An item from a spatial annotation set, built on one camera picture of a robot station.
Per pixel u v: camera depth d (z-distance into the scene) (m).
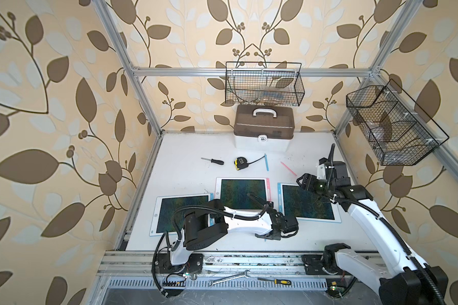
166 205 0.91
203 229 0.46
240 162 1.02
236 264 0.76
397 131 0.73
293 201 0.91
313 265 0.73
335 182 0.59
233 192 0.96
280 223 0.59
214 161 1.06
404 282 0.37
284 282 0.70
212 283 0.71
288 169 1.04
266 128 0.96
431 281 0.37
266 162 1.07
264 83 0.97
